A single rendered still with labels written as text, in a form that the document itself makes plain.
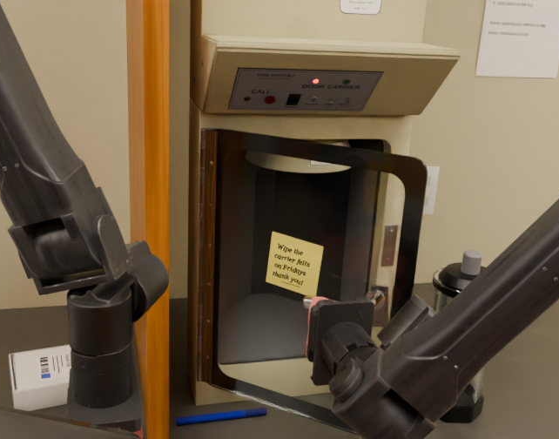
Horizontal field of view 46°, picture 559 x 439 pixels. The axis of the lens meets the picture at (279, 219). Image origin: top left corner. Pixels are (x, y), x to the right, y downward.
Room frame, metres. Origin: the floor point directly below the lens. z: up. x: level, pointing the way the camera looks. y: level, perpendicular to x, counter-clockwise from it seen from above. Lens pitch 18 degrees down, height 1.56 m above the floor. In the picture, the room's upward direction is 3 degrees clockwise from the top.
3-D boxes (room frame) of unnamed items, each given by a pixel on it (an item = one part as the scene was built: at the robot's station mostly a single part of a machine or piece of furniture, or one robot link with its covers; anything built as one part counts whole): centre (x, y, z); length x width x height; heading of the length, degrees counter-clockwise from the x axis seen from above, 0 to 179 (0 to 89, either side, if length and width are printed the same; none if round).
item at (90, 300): (0.55, 0.16, 1.27); 0.07 x 0.06 x 0.07; 168
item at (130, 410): (0.54, 0.16, 1.21); 0.10 x 0.07 x 0.07; 16
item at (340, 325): (0.64, -0.09, 1.19); 0.07 x 0.07 x 0.10; 16
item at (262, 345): (0.82, -0.03, 1.19); 0.30 x 0.01 x 0.40; 65
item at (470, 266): (0.93, -0.30, 1.18); 0.09 x 0.09 x 0.07
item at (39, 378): (0.93, 0.34, 0.96); 0.16 x 0.12 x 0.04; 115
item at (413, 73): (0.88, -0.05, 1.46); 0.32 x 0.12 x 0.10; 106
